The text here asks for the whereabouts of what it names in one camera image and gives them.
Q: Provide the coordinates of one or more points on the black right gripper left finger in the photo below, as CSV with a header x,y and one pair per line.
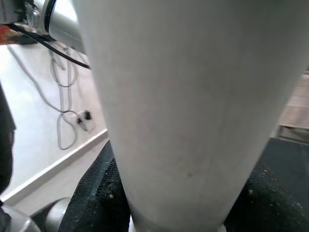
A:
x,y
96,200

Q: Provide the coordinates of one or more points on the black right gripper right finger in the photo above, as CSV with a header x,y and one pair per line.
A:
x,y
268,207

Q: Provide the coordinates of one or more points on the white plastic table leg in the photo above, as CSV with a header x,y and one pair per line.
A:
x,y
193,96

